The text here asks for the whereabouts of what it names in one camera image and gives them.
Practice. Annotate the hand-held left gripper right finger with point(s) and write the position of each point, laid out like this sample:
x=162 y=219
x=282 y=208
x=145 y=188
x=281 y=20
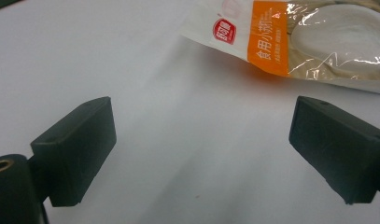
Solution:
x=337 y=146

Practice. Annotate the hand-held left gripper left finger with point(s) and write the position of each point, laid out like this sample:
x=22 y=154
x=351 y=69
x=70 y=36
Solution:
x=73 y=149

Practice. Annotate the white and orange powder bag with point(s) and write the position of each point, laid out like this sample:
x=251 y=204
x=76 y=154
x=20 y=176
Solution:
x=302 y=40

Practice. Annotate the dark object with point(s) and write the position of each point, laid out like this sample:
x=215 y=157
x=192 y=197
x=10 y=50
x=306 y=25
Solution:
x=1 y=2

